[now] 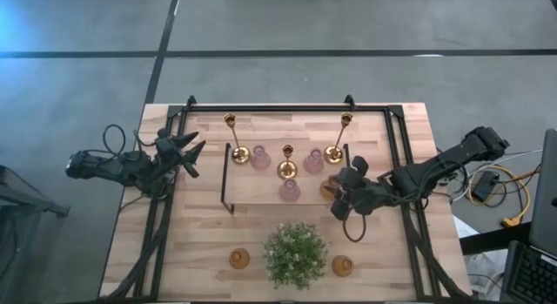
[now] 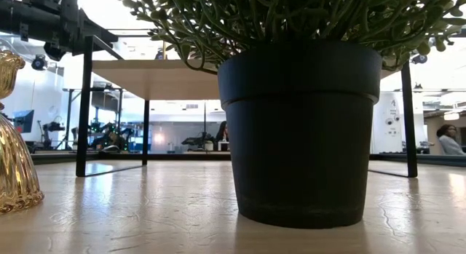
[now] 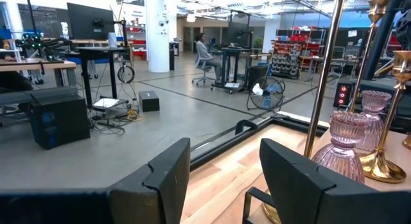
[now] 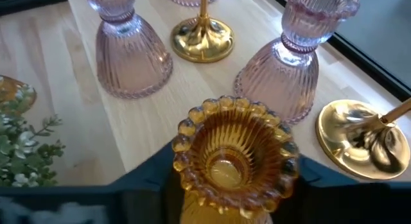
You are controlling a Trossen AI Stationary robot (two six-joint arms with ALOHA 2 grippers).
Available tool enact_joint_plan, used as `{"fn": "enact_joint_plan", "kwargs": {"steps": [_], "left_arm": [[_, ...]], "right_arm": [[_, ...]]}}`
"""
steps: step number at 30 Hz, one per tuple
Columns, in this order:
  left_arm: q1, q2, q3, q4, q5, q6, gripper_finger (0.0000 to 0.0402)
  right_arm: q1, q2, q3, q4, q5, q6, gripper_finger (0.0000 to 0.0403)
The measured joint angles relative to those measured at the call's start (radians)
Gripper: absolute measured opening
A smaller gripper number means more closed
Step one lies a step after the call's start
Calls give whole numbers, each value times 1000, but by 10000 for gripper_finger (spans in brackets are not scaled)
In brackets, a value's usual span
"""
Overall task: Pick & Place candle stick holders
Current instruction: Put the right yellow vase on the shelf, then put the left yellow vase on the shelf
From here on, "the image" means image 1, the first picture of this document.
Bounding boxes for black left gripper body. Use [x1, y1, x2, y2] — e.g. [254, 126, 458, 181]
[152, 137, 187, 177]

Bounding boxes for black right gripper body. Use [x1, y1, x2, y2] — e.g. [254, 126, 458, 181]
[352, 164, 393, 216]

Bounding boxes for amber ribbed glass candle holder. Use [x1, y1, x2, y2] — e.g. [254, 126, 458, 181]
[319, 175, 343, 201]
[229, 247, 252, 270]
[331, 254, 354, 278]

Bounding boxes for tall gold candlestick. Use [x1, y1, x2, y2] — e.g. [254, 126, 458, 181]
[223, 112, 252, 166]
[323, 111, 354, 165]

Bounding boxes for pink ribbed glass candle holder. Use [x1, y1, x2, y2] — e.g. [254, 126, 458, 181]
[303, 147, 325, 175]
[278, 178, 302, 203]
[250, 145, 272, 171]

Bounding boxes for short gold candlestick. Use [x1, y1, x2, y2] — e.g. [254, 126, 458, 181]
[277, 144, 299, 180]

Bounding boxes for artificial green plant black pot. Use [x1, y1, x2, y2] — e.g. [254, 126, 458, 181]
[263, 220, 330, 291]

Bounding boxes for wooden shelf riser black legs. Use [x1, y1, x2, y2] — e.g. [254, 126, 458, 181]
[220, 142, 354, 215]

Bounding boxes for black power brick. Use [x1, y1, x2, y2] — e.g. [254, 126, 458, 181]
[472, 171, 501, 203]

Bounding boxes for black desk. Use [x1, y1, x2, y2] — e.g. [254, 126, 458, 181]
[459, 220, 534, 256]

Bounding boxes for white plastic bag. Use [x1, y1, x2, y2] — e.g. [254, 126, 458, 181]
[452, 216, 510, 299]

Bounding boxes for grey cart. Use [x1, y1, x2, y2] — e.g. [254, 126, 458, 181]
[0, 164, 70, 304]

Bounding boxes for dark laptop computer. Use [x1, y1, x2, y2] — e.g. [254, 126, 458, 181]
[499, 128, 557, 304]

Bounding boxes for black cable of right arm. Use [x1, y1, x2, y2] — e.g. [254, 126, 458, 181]
[342, 210, 368, 244]

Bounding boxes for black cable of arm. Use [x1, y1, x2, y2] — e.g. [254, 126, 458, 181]
[342, 210, 368, 244]
[102, 123, 151, 159]

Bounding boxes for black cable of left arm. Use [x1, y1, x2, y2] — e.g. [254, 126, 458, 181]
[102, 123, 151, 159]

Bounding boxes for black metal table frame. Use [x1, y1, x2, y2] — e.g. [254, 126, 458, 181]
[130, 102, 440, 303]

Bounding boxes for yellow cable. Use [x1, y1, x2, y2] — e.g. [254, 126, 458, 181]
[467, 164, 532, 229]

